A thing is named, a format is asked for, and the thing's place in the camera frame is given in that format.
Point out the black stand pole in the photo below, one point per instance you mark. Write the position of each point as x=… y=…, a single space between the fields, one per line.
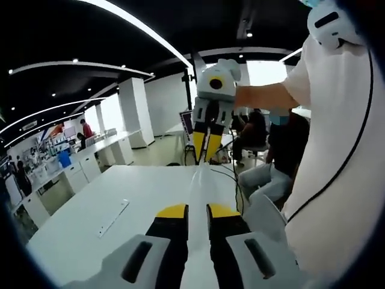
x=189 y=84

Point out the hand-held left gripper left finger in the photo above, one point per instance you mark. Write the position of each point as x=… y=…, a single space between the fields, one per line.
x=156 y=250

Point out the grey mesh office chair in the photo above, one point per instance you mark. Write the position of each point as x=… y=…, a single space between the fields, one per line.
x=266 y=218

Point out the operator in white shirt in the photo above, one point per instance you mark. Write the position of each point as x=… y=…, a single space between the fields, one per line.
x=340 y=186

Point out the long white counter row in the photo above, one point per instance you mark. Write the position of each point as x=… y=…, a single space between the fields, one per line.
x=87 y=168

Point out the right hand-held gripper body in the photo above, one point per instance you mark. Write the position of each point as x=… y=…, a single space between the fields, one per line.
x=216 y=81

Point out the computer monitor with purple screen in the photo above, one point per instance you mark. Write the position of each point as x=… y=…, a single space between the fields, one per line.
x=187 y=126

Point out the blue storage container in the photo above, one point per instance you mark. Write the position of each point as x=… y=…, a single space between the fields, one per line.
x=65 y=159

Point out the white worn chest device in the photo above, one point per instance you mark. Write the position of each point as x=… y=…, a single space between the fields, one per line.
x=331 y=24

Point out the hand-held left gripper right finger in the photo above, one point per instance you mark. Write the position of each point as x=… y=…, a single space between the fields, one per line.
x=237 y=247

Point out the clear plastic food packaging bag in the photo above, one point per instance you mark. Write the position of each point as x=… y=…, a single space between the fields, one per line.
x=199 y=234

